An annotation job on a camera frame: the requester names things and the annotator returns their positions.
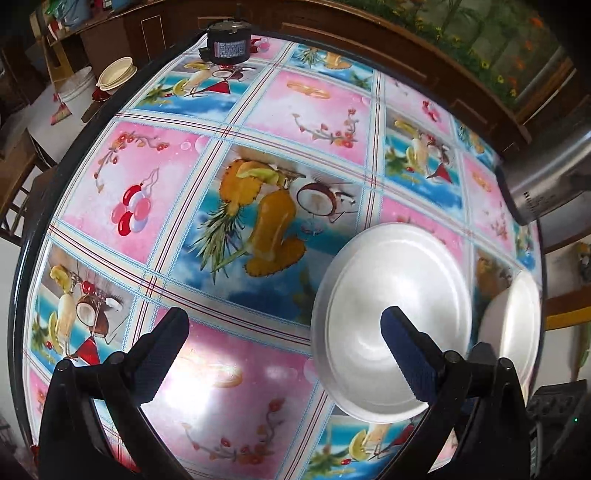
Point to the small black motor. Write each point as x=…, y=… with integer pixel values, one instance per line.
x=226, y=46

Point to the black rimmed dining table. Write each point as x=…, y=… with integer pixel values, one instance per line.
x=143, y=76

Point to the wooden chair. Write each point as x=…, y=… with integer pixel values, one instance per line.
x=18, y=166

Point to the dark red plate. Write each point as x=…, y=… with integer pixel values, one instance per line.
x=99, y=95

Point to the stack of cream bowls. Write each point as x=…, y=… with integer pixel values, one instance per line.
x=115, y=71

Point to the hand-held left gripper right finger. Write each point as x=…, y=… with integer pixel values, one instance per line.
x=406, y=355

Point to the broom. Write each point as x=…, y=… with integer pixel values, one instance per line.
x=61, y=115

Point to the artificial flower display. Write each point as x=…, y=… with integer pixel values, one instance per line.
x=485, y=37

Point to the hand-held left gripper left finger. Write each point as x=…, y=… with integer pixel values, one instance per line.
x=161, y=355

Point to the white plastic bucket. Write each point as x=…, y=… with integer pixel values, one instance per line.
x=76, y=90

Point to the stainless steel thermos jug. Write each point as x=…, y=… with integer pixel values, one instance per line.
x=540, y=184

